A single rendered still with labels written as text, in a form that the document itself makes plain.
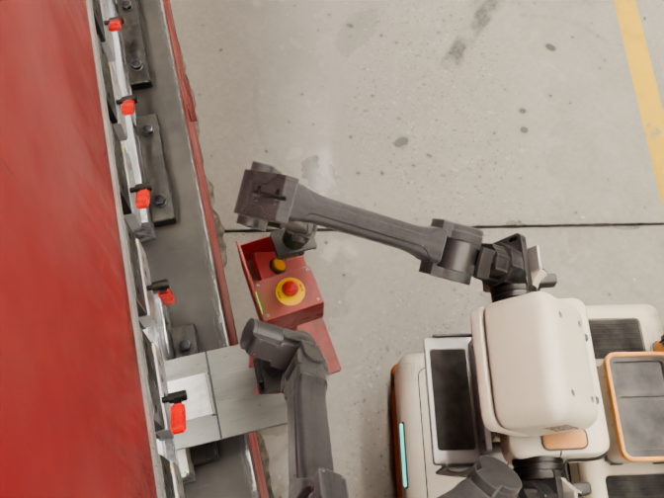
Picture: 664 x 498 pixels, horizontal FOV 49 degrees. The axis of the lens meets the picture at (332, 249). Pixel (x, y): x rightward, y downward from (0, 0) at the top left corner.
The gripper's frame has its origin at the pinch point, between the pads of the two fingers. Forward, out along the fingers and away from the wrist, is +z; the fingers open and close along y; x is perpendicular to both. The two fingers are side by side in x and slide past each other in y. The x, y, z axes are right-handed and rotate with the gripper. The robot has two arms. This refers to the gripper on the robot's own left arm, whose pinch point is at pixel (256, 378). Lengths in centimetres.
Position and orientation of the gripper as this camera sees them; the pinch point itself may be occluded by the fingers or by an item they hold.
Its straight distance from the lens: 147.6
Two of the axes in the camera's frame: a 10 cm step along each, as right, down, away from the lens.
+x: 8.4, 0.3, 5.5
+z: -5.0, 4.4, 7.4
